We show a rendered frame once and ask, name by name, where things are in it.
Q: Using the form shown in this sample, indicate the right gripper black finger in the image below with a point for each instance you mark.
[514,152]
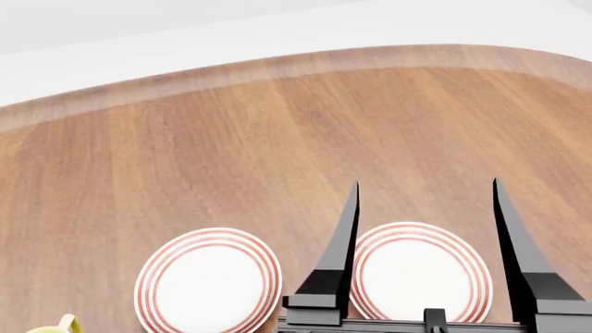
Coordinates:
[532,277]
[340,256]

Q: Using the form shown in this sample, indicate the white plate with red rings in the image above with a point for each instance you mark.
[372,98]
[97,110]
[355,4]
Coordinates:
[208,284]
[416,274]

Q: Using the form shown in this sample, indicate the pale yellow-green mug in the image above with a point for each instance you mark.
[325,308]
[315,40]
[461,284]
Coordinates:
[69,323]

